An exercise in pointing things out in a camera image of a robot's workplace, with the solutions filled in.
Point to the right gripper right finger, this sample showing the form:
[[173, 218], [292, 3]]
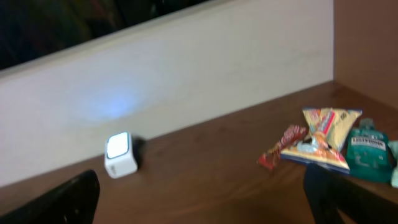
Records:
[[328, 193]]

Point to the white barcode scanner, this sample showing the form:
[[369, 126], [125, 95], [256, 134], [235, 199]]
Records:
[[123, 154]]

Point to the red snack bar wrapper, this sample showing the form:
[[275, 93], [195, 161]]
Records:
[[292, 135]]

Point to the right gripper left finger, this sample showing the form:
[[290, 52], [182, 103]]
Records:
[[74, 201]]

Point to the teal wet wipes pack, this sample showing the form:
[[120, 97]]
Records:
[[393, 145]]

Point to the blue mouthwash bottle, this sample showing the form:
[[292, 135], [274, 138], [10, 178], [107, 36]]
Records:
[[367, 153]]

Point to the yellow snack bag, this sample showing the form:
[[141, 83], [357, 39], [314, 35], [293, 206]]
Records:
[[328, 130]]

